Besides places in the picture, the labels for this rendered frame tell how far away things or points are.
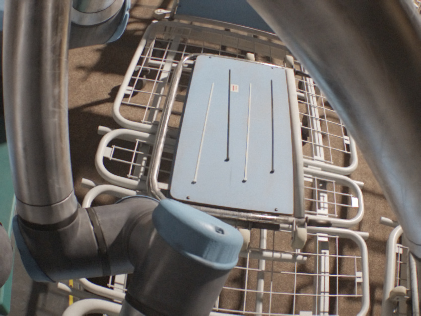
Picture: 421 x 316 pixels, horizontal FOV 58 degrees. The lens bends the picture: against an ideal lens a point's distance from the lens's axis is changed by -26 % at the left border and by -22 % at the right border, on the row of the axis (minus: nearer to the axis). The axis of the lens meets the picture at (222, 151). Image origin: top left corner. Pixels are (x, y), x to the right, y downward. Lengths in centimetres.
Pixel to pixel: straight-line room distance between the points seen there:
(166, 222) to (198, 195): 87
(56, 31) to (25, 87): 6
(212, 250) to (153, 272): 6
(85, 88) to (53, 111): 201
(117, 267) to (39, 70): 25
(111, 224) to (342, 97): 36
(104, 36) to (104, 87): 152
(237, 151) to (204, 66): 42
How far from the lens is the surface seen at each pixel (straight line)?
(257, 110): 157
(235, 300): 177
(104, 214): 53
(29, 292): 135
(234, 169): 137
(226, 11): 209
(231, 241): 43
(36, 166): 45
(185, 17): 212
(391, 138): 23
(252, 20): 211
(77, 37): 92
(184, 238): 42
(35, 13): 41
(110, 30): 93
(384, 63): 20
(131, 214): 53
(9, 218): 81
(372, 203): 236
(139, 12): 320
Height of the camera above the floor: 154
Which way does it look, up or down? 44 degrees down
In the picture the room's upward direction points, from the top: 19 degrees clockwise
